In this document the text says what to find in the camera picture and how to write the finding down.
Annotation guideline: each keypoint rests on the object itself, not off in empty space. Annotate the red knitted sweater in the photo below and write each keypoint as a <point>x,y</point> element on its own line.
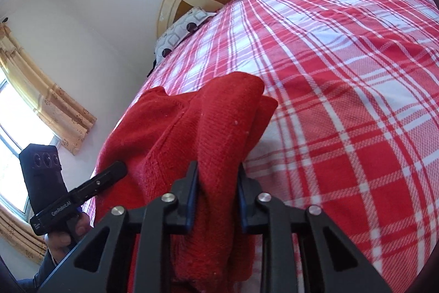
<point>157,138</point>

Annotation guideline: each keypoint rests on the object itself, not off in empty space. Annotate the dark left sleeve forearm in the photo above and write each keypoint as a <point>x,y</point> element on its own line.
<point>46,268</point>

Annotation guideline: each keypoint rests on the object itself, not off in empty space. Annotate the white patterned pillow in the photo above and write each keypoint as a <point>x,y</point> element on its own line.
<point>184,27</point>

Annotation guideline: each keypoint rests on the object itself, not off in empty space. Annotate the side window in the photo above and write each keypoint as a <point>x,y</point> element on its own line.
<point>20,126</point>

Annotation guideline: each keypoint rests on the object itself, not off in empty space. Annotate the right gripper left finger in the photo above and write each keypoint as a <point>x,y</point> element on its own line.
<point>129,250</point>

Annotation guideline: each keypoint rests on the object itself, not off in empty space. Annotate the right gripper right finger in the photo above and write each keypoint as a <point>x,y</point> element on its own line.
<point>302,247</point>

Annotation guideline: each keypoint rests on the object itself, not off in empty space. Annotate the red white plaid bedspread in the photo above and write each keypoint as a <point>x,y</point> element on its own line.
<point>355,130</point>

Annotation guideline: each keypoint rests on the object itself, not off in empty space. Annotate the left hand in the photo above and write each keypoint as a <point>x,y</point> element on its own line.
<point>58,242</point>

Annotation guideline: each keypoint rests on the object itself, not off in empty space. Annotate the yellow side curtain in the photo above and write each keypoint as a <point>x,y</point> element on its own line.
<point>68,120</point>

